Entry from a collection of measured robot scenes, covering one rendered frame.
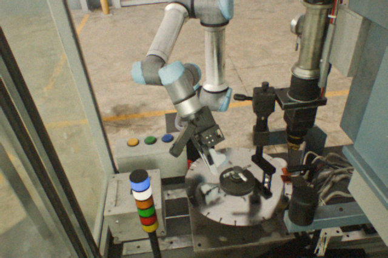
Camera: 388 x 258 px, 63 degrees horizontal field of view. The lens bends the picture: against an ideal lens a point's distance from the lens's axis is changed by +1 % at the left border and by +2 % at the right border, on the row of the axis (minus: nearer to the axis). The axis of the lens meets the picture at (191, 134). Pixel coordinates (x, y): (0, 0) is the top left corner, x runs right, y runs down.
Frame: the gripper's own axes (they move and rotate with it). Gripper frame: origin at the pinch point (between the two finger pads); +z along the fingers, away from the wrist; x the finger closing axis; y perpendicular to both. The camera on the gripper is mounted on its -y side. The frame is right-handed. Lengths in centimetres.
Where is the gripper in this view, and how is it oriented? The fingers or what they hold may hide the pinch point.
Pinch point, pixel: (213, 172)
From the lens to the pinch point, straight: 97.4
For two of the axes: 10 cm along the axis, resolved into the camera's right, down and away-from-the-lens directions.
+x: -2.5, -1.1, 9.6
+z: 4.3, 8.8, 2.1
